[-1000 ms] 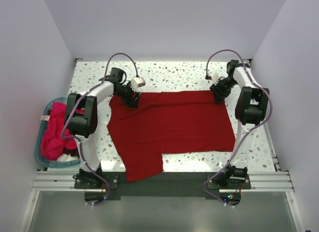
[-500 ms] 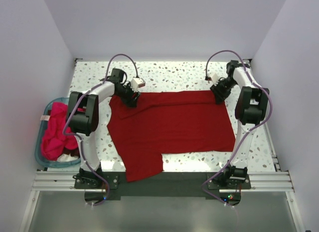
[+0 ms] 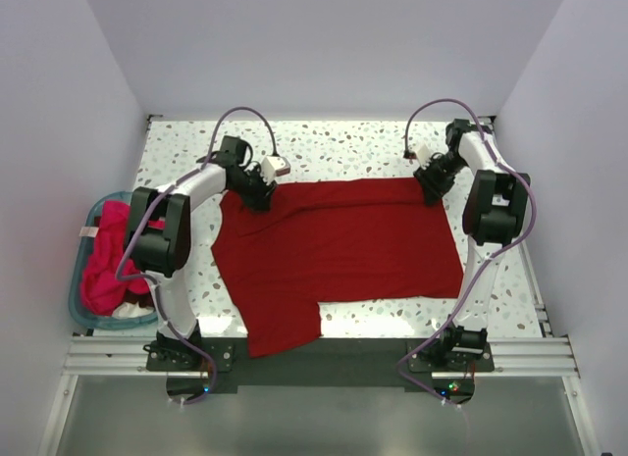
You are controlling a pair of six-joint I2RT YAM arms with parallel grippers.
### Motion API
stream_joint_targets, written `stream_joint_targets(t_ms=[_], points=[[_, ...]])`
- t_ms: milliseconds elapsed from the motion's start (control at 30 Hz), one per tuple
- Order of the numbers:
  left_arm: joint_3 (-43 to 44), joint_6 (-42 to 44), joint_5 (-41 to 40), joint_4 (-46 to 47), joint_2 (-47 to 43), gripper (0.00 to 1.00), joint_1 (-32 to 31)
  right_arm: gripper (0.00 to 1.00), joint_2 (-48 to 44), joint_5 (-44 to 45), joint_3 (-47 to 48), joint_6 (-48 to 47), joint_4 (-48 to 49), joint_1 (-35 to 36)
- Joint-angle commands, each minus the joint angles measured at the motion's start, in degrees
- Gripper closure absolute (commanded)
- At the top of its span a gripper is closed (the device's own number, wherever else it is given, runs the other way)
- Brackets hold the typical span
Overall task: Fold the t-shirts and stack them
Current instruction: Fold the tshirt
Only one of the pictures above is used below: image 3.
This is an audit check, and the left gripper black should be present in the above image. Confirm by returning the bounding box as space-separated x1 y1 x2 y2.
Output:
230 165 278 213

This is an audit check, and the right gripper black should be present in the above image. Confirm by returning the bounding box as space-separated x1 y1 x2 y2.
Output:
414 152 467 207

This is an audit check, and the dark red t-shirt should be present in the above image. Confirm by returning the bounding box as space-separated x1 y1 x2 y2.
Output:
212 177 463 358

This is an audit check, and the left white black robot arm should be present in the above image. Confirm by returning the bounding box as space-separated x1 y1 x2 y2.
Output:
116 136 290 370

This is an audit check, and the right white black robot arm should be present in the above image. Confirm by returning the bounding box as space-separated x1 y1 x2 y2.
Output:
414 119 530 371

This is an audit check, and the white cloth in basket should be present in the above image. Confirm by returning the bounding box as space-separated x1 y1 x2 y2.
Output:
111 302 154 320

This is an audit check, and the pink t-shirt in basket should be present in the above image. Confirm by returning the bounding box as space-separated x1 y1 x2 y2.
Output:
79 200 154 318

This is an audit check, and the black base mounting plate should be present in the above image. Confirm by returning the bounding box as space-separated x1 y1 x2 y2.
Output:
143 337 495 402

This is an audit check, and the teal plastic laundry basket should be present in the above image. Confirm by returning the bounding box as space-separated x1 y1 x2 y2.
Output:
69 191 157 331

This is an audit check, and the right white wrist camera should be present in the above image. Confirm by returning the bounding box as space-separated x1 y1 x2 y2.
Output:
415 144 435 167

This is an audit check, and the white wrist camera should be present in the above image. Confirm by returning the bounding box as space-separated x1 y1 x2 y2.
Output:
415 144 435 167
260 156 291 182

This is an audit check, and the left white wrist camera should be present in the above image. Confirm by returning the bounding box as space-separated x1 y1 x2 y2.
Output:
260 156 291 182

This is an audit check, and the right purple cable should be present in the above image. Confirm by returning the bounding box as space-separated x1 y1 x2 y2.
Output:
395 97 540 396

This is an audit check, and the purple cable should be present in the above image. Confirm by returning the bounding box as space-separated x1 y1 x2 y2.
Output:
115 105 279 406
395 97 540 396

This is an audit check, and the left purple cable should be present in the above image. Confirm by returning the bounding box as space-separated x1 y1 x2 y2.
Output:
115 105 279 406

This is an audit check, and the aluminium frame rail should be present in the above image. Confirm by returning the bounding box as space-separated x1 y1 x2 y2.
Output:
63 336 579 378

